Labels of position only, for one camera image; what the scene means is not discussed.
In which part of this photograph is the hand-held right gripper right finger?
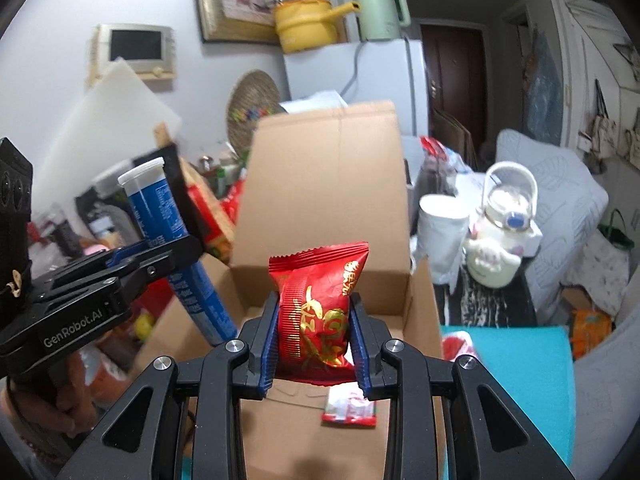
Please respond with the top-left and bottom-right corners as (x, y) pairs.
(349, 291), (576, 480)

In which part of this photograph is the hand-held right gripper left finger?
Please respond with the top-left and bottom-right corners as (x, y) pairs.
(55, 291), (281, 480)

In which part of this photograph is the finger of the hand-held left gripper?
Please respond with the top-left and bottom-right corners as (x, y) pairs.
(32, 239), (152, 292)
(107, 234), (205, 307)

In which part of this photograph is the long white red snack packet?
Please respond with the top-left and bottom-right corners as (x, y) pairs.
(320, 387), (378, 426)

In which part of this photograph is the blue tablet tube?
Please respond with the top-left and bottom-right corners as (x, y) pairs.
(117, 156), (240, 347)

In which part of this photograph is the small red snack packet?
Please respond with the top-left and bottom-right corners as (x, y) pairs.
(268, 241), (370, 386)

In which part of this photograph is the brown cardboard box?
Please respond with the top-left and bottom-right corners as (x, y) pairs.
(150, 101), (446, 480)

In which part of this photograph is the person's left hand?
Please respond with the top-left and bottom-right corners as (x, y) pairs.
(10, 347), (98, 433)

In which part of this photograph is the red food pouch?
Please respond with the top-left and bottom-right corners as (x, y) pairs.
(185, 180), (236, 261)

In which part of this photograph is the white paper roll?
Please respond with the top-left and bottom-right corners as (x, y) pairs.
(417, 195), (470, 283)

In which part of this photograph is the white cutting board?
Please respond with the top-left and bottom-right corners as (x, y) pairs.
(37, 57), (183, 201)

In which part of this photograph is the teal bubble mat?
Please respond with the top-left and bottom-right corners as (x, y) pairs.
(440, 327), (576, 480)

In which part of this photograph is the white cartoon water bottle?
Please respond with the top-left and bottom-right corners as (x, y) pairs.
(462, 161), (543, 288)

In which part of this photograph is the dark glass jar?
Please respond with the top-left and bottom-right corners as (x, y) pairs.
(417, 157), (458, 201)

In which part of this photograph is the red white plastic bag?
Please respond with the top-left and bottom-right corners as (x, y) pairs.
(420, 136), (466, 171)

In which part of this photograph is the orange snack bag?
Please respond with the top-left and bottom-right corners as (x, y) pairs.
(570, 310), (613, 358)

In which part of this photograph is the white fridge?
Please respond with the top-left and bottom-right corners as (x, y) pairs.
(284, 37), (430, 136)

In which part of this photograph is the grey leaf pillow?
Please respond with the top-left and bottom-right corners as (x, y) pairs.
(495, 129), (608, 326)

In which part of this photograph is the gold framed picture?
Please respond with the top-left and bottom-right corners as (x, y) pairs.
(192, 0), (286, 43)

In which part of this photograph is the yellow pot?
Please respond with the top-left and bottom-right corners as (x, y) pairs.
(274, 0), (361, 53)

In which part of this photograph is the brown door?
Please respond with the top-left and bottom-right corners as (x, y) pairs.
(420, 24), (486, 156)

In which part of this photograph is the green electric kettle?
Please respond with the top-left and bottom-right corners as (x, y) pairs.
(352, 0), (412, 42)

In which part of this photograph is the canvas tote bag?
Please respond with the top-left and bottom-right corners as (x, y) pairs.
(620, 110), (640, 161)
(585, 80), (621, 171)

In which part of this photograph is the bead bracelet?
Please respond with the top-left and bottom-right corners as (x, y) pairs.
(17, 427), (63, 463)

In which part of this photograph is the beige wall intercom panel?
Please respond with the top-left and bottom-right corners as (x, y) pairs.
(90, 23), (177, 83)

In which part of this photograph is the kettle power cable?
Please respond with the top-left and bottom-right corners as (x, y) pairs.
(344, 40), (366, 97)

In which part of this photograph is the green-handled bag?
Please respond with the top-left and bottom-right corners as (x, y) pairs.
(582, 210), (636, 311)

